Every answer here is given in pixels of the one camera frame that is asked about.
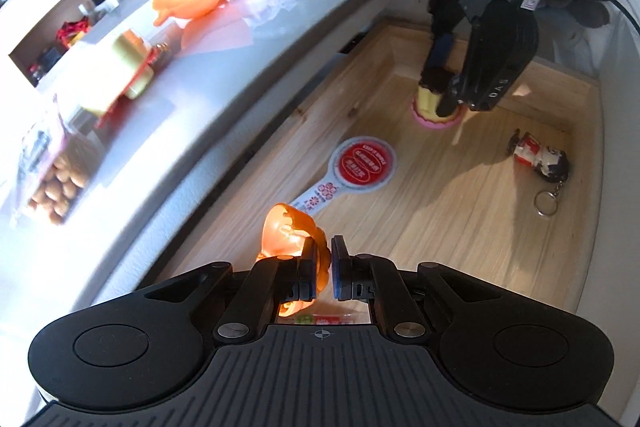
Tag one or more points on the round red label snack packet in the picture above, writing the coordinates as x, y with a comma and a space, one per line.
362, 164

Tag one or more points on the white wooden drawer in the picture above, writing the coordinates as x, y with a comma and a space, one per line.
450, 232

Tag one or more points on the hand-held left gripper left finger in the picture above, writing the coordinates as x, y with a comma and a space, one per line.
310, 272

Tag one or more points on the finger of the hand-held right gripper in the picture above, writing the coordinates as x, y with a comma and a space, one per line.
500, 57
442, 47

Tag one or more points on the small printed candy packet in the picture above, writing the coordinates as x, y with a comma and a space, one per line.
325, 319

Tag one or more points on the orange plastic toy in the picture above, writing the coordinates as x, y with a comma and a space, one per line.
285, 227

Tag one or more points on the cupcake toy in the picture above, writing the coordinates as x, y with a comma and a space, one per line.
425, 104

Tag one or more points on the glass jar of peanuts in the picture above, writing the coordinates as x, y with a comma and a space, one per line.
55, 187

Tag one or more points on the red yellow snack packet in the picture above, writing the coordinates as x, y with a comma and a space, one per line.
72, 32

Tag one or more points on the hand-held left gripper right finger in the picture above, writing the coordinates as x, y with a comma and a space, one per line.
340, 269

